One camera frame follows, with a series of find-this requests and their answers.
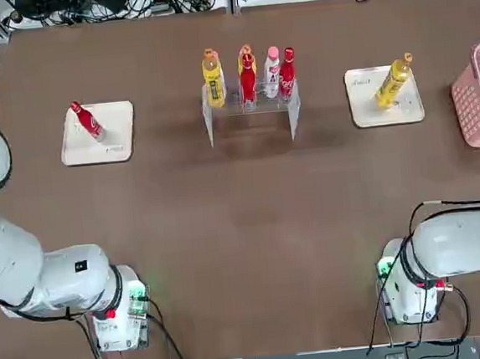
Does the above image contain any clear acrylic shelf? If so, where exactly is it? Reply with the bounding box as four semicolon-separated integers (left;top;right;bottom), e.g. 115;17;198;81
199;73;305;150

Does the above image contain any white tray with bear print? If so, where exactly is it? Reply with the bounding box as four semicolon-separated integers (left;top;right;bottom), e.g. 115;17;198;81
55;98;139;167
342;61;426;131

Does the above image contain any red Coca-Cola bottle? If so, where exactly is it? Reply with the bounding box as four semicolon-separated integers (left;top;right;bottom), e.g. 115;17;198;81
236;50;261;112
69;97;108;145
275;46;301;104

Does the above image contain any yellow pear drink bottle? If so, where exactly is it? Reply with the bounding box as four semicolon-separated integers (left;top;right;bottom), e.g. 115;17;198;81
199;47;229;110
235;43;257;78
369;51;418;109

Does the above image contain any black arm base cable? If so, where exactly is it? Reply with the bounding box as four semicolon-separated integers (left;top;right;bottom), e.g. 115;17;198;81
140;286;244;359
353;195;480;356

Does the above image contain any pink plastic basket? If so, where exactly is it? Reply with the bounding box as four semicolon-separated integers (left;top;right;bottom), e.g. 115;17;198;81
446;43;480;152

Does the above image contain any white bottle with pink cap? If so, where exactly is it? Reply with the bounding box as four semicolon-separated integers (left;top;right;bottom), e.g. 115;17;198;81
261;45;283;99

